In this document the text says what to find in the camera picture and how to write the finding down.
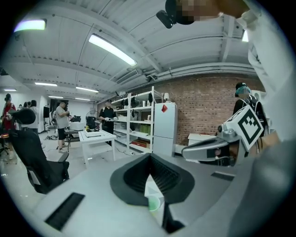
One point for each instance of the black standing fan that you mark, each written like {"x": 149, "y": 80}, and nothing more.
{"x": 91, "y": 113}

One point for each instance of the person's right forearm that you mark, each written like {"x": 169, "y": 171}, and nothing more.
{"x": 269, "y": 141}

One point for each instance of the black head-worn camera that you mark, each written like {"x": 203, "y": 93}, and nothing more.
{"x": 165, "y": 17}

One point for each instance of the black screen on stand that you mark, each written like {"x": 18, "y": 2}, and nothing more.
{"x": 46, "y": 112}

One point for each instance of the white low box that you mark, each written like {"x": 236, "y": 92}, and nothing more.
{"x": 201, "y": 139}

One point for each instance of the green translucent cup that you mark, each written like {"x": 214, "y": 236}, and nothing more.
{"x": 153, "y": 202}

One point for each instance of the white table lamp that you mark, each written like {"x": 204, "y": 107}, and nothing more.
{"x": 166, "y": 96}

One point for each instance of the long ceiling light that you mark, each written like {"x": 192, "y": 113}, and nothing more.
{"x": 45, "y": 84}
{"x": 87, "y": 89}
{"x": 31, "y": 25}
{"x": 111, "y": 47}

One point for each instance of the black machine on table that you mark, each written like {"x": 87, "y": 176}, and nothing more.
{"x": 92, "y": 123}

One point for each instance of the white table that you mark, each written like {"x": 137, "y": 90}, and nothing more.
{"x": 97, "y": 139}

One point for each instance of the white metal shelf rack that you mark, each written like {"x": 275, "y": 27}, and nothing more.
{"x": 138, "y": 120}

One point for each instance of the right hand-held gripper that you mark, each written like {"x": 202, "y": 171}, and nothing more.
{"x": 249, "y": 125}

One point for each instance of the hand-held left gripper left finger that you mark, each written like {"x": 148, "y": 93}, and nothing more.
{"x": 120, "y": 182}

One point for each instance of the white fridge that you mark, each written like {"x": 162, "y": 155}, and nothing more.
{"x": 165, "y": 129}

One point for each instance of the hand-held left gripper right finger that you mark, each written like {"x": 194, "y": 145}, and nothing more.
{"x": 182, "y": 185}

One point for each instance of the black office chair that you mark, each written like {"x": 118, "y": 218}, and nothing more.
{"x": 30, "y": 148}

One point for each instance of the ceiling air vent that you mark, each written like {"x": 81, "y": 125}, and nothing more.
{"x": 127, "y": 76}

